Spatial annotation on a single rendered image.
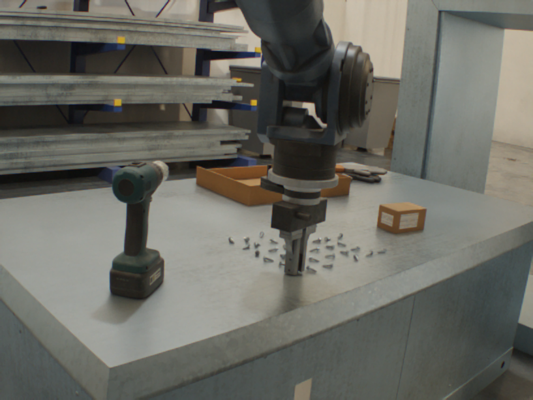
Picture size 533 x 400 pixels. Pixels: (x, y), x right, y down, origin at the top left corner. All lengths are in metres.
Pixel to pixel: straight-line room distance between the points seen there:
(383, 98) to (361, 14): 1.41
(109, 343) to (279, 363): 0.38
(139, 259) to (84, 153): 3.76
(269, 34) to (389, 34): 7.96
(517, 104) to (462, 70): 8.23
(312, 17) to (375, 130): 6.69
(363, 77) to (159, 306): 0.54
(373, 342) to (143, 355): 0.68
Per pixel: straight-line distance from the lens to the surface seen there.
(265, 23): 0.83
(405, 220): 1.60
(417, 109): 2.70
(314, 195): 1.14
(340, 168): 2.27
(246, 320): 0.99
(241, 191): 1.74
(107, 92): 4.86
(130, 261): 1.04
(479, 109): 3.06
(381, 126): 7.59
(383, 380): 1.52
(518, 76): 11.11
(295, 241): 1.17
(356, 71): 1.06
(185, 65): 6.45
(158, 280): 1.10
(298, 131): 1.09
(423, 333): 1.61
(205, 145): 5.33
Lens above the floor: 1.08
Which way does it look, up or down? 13 degrees down
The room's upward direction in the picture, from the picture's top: 5 degrees clockwise
